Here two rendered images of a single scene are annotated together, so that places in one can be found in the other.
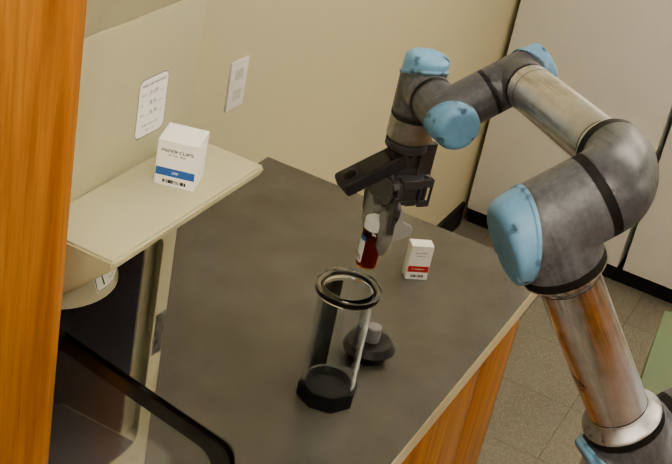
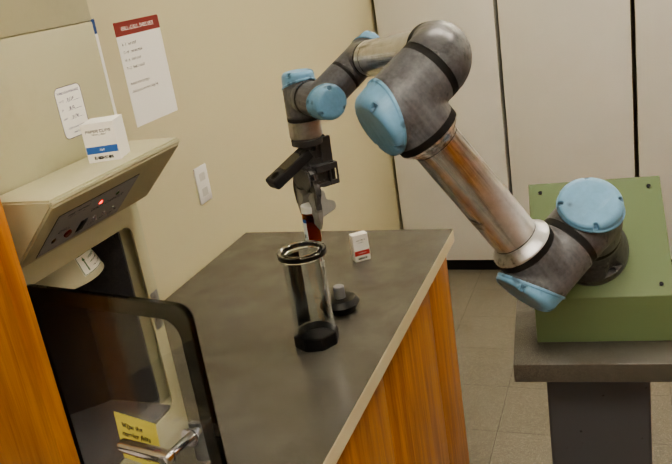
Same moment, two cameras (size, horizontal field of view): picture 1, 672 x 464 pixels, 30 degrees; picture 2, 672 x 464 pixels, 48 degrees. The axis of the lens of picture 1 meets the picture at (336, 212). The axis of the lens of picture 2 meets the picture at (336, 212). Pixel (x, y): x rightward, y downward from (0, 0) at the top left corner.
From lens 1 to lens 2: 0.55 m
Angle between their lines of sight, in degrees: 11
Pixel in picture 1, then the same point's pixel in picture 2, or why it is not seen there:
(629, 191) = (449, 49)
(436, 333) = (387, 283)
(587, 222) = (427, 81)
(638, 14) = (461, 97)
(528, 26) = not seen: hidden behind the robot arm
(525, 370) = (479, 338)
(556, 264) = (417, 122)
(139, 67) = (46, 76)
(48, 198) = not seen: outside the picture
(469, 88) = (328, 74)
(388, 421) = (368, 341)
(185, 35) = (83, 55)
